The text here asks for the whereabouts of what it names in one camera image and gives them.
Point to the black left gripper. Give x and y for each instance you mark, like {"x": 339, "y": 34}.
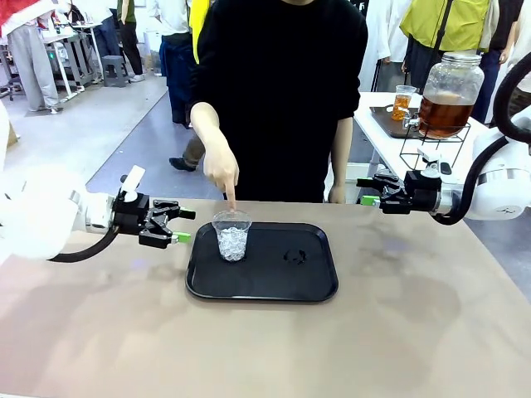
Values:
{"x": 130, "y": 213}

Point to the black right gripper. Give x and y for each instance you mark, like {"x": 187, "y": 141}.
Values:
{"x": 421, "y": 192}

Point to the tall clear plastic cup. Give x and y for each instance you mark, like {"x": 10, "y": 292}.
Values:
{"x": 401, "y": 105}

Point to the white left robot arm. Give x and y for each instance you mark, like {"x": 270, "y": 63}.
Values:
{"x": 41, "y": 215}

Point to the person's left forearm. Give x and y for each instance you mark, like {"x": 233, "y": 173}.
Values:
{"x": 342, "y": 153}

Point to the person's right forearm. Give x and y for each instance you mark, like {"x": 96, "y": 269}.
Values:
{"x": 207, "y": 124}

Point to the short clear iced cup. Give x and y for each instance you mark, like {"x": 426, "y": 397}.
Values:
{"x": 232, "y": 244}

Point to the person's left hand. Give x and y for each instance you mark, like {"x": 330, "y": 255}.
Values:
{"x": 337, "y": 195}

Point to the person's right hand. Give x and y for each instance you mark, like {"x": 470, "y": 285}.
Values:
{"x": 220, "y": 166}

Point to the white side table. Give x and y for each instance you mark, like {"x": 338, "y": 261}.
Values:
{"x": 390, "y": 147}

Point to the dark brown side tray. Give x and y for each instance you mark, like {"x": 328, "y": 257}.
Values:
{"x": 383, "y": 122}

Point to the bystander olive trousers black shoe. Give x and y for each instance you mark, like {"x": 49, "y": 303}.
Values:
{"x": 193, "y": 151}

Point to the black plastic serving tray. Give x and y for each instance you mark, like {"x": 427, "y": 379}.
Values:
{"x": 261, "y": 282}

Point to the glass tea dispenser jar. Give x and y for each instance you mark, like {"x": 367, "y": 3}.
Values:
{"x": 452, "y": 83}

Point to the dark skirt on mannequin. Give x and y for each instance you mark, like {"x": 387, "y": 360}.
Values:
{"x": 417, "y": 66}

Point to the person torso black sweater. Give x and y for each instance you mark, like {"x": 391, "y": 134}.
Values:
{"x": 282, "y": 103}

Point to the bystander white shirt blue trousers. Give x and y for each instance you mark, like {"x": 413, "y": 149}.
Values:
{"x": 176, "y": 74}

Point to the white hanging garment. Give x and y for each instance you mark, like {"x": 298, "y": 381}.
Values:
{"x": 381, "y": 41}

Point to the grey plastic stool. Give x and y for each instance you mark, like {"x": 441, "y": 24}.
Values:
{"x": 116, "y": 70}

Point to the grey metal workbench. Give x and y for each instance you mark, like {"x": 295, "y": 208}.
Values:
{"x": 76, "y": 62}

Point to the yellow-green jacket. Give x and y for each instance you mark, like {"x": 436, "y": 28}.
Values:
{"x": 456, "y": 20}

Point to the bystander in dark green top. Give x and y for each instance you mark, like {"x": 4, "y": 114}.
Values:
{"x": 128, "y": 37}

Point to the yellow vest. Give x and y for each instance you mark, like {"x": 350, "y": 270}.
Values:
{"x": 200, "y": 29}

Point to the bystander in cream shirt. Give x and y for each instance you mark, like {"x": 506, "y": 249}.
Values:
{"x": 523, "y": 49}

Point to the bystander in grey trousers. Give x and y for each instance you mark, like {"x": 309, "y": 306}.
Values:
{"x": 33, "y": 74}

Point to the mannequin in black shirt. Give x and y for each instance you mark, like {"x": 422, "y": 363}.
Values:
{"x": 504, "y": 25}

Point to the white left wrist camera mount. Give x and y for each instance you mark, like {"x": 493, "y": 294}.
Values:
{"x": 133, "y": 178}

